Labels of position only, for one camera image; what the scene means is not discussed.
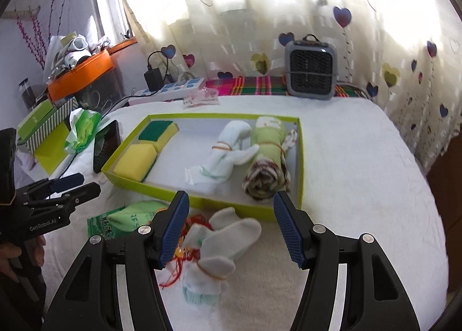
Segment light green cloth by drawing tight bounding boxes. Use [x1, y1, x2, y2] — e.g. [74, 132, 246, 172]
[107, 201, 167, 238]

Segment plain yellow sponge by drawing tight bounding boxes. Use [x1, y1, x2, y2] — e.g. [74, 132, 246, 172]
[113, 143, 157, 182]

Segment red tassel mask ornament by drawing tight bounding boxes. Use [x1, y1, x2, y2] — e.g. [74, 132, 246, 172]
[159, 214, 213, 289]

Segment green-topped yellow sponge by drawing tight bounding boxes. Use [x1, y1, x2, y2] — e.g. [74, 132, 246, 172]
[139, 121, 179, 153]

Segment green floral towel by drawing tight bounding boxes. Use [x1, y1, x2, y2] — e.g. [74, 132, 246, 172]
[242, 116, 298, 202]

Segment green wipes packet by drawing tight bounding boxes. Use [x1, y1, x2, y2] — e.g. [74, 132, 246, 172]
[87, 207, 126, 240]

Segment person's left hand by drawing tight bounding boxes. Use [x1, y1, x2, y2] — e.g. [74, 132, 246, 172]
[0, 235, 47, 283]

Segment lime green box lid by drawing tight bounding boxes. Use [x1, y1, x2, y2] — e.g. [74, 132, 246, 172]
[34, 122, 70, 175]

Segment striped green gift box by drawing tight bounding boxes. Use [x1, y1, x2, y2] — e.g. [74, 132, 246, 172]
[17, 97, 79, 153]

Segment black smartphone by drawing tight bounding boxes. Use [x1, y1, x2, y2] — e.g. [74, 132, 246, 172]
[93, 120, 121, 173]

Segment green tissue pack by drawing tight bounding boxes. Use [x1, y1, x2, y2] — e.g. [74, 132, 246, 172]
[64, 107, 102, 154]

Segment dark glass jar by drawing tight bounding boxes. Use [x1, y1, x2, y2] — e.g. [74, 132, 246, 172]
[18, 78, 36, 111]

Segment orange storage box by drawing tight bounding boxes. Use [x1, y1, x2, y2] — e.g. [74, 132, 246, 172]
[47, 50, 114, 103]

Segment white towel table cover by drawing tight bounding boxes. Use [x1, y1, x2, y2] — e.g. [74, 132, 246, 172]
[39, 94, 450, 331]

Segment pink flower branches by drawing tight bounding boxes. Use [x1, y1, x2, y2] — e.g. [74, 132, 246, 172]
[12, 0, 67, 70]

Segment black power adapter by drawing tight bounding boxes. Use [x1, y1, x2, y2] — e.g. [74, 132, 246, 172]
[144, 68, 165, 92]

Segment white power strip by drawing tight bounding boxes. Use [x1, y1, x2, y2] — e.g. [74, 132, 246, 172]
[128, 78, 206, 106]

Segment small sachet packets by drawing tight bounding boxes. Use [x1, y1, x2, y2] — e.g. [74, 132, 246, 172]
[183, 87, 219, 108]

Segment lime green cardboard box tray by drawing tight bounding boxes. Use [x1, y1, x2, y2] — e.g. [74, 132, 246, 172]
[102, 114, 304, 222]

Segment plaid cloth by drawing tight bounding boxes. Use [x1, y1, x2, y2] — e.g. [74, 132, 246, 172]
[205, 76, 370, 99]

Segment grey portable heater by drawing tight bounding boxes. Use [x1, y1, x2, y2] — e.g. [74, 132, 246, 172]
[284, 35, 338, 100]

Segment heart-patterned curtain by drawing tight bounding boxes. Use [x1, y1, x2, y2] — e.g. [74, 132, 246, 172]
[122, 0, 461, 171]

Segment black cable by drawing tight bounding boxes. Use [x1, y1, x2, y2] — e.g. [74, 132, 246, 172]
[57, 50, 178, 179]

